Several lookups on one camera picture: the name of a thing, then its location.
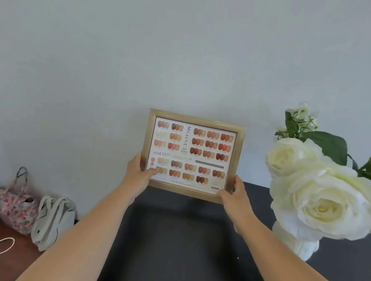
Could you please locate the person's right hand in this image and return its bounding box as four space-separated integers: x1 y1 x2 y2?
212 173 260 237

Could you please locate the person's left hand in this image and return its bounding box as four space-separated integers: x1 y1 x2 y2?
119 150 162 205

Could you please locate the gold framed nail colour chart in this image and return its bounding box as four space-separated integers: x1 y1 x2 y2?
137 108 248 206

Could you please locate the person's left forearm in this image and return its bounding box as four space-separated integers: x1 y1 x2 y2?
15 176 137 281

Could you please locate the person's right forearm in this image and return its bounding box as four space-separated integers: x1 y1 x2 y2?
228 214 371 281

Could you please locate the white vase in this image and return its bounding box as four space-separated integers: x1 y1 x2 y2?
269 221 322 263

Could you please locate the white artificial rose bouquet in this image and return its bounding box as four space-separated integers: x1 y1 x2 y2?
258 99 371 247

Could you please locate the white canvas tote bag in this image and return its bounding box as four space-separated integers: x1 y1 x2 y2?
29 194 79 255

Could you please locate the floral fabric bag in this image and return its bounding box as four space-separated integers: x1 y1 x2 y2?
0 165 43 237

